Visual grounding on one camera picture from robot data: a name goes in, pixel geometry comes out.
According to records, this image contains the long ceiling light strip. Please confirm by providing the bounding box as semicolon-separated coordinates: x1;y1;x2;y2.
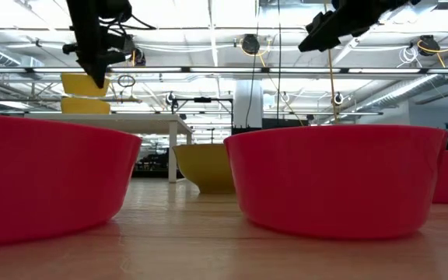
0;66;448;75

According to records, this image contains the distant black rig frame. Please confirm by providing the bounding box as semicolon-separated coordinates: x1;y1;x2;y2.
171;96;235;128

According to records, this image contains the yellow hanging cable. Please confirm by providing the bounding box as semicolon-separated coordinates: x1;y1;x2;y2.
323;0;341;125

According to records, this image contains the yellow plastic mini bowl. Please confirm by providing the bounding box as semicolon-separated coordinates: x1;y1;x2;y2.
172;143;236;194
60;96;111;115
60;72;111;98

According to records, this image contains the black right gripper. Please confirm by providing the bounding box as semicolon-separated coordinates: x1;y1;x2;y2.
298;0;412;53

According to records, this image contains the black hanging cable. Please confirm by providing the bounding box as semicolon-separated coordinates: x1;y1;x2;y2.
275;0;282;128

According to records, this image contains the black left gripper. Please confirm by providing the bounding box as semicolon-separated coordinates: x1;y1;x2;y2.
62;0;147;89

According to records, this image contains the black ceiling cord reel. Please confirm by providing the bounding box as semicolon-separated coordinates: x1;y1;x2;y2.
418;34;439;58
240;33;261;56

